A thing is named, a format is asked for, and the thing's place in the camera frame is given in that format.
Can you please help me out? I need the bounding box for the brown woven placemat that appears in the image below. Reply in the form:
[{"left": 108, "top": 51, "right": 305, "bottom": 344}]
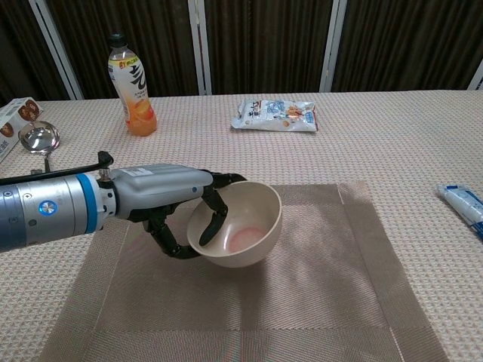
[{"left": 37, "top": 183, "right": 450, "bottom": 362}]

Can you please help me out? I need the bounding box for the pink beige woven tablecloth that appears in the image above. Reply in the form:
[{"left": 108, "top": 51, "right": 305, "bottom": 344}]
[{"left": 0, "top": 88, "right": 483, "bottom": 362}]

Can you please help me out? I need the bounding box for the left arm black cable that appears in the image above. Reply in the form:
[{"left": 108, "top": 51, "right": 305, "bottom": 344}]
[{"left": 0, "top": 150, "right": 114, "bottom": 186}]

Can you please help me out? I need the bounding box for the steel ladle black handle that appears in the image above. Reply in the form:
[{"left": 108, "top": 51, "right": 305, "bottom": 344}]
[{"left": 17, "top": 120, "right": 61, "bottom": 173}]

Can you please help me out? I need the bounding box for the white snack bag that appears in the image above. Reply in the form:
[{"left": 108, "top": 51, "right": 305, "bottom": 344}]
[{"left": 230, "top": 98, "right": 320, "bottom": 133}]

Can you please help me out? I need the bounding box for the white partition post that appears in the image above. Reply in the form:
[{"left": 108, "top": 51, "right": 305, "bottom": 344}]
[
  {"left": 318, "top": 0, "right": 347, "bottom": 93},
  {"left": 466, "top": 60, "right": 483, "bottom": 91},
  {"left": 29, "top": 0, "right": 85, "bottom": 100},
  {"left": 188, "top": 0, "right": 213, "bottom": 95}
]

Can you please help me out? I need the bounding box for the white blue toothpaste tube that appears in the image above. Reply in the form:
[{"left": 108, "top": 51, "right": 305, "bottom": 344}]
[{"left": 436, "top": 183, "right": 483, "bottom": 238}]

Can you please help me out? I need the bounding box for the beige bowl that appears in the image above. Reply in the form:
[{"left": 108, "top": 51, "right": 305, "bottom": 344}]
[{"left": 186, "top": 180, "right": 284, "bottom": 269}]

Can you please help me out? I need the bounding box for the long white red box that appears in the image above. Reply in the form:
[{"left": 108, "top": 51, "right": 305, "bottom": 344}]
[{"left": 0, "top": 97, "right": 45, "bottom": 165}]

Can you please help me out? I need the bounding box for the orange drink bottle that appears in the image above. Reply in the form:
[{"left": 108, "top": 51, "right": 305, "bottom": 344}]
[{"left": 107, "top": 33, "right": 158, "bottom": 137}]

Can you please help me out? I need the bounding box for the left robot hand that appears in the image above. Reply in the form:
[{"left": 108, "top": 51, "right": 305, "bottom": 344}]
[{"left": 96, "top": 164, "right": 250, "bottom": 261}]

